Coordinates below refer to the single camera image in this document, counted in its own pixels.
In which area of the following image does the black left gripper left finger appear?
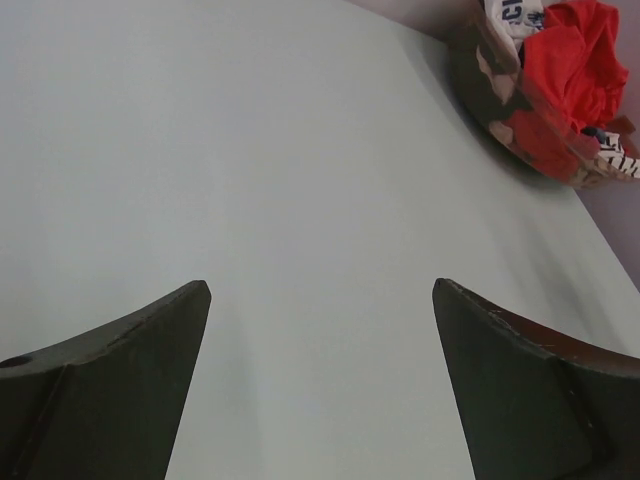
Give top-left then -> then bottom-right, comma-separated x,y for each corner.
1,280 -> 211,479

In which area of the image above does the navy white striped tank top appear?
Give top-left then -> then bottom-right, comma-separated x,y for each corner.
581,127 -> 639,181

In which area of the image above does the white printed tank top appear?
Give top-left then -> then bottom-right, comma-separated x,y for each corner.
484,0 -> 545,56

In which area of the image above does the brown translucent laundry basket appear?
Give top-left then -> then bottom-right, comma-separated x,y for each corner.
448,1 -> 639,188

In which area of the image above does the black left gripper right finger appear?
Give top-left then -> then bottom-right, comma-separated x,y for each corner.
432,278 -> 639,479

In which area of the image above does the red tank top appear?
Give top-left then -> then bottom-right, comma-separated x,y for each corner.
505,1 -> 629,184

